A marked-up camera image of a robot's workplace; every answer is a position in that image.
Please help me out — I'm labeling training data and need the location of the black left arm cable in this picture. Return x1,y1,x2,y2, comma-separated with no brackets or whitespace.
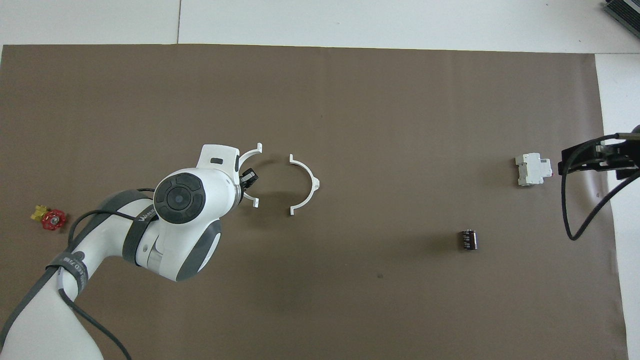
57,187,156,360

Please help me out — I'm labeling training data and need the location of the red-handled brass valve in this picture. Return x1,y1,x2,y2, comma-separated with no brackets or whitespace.
31,204,67,232

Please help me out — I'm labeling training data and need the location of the white circuit breaker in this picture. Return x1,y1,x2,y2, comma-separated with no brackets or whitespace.
515,152,553,187

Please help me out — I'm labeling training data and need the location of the grey ribbed device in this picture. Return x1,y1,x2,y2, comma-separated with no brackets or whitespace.
602,0,640,26

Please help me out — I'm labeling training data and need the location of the white half-ring pipe clamp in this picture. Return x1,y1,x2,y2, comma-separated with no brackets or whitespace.
289,154,321,216
235,143,264,208

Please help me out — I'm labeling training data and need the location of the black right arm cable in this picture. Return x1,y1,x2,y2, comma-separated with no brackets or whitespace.
560,132,640,242

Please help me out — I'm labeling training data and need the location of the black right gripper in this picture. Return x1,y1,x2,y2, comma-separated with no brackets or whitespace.
559,140,640,181

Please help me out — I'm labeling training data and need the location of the brown paper mat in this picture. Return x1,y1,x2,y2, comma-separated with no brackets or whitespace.
0,44,630,360

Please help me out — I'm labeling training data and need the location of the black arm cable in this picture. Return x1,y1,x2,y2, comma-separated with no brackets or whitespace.
560,132,640,242
57,187,156,360

